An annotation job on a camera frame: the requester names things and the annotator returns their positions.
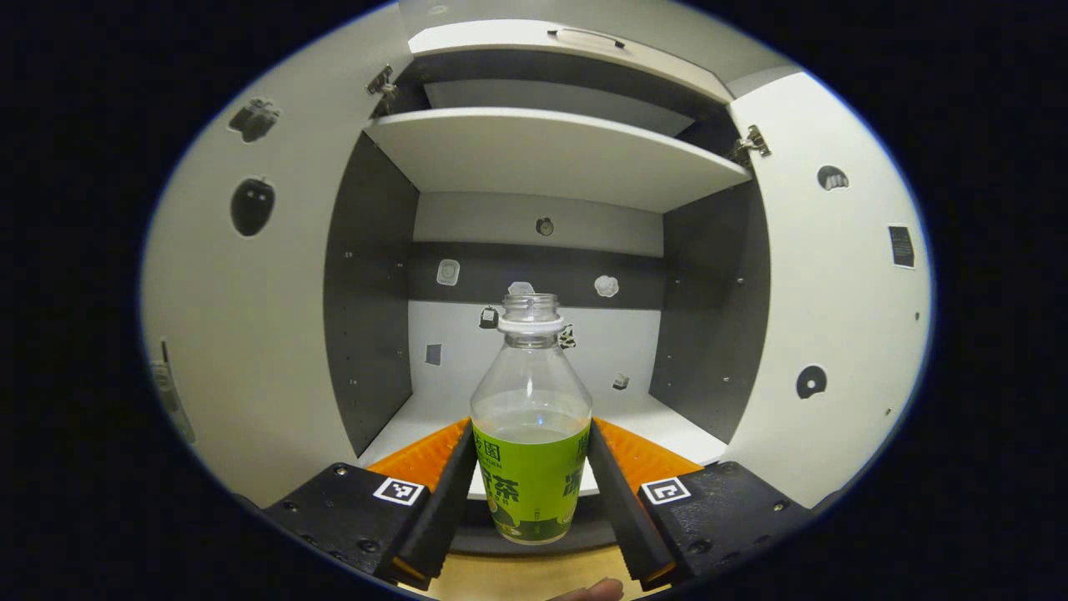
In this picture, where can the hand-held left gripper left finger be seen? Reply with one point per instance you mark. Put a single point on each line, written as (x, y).
(446, 501)

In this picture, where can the white cabinet shelf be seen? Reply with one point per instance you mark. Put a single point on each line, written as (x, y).
(551, 154)

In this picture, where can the metal door hinge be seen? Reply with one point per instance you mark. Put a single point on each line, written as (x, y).
(753, 142)
(382, 81)

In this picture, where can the white cabinet drawer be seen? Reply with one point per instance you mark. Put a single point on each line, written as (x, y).
(542, 52)

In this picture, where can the white cabinet door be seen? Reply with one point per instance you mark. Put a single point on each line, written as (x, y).
(834, 334)
(267, 334)

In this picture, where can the clear bottle with green label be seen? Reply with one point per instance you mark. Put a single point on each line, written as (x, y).
(530, 476)

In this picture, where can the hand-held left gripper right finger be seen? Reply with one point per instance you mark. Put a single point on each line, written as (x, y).
(622, 509)

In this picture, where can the white and grey cabinet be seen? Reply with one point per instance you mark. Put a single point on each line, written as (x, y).
(367, 292)

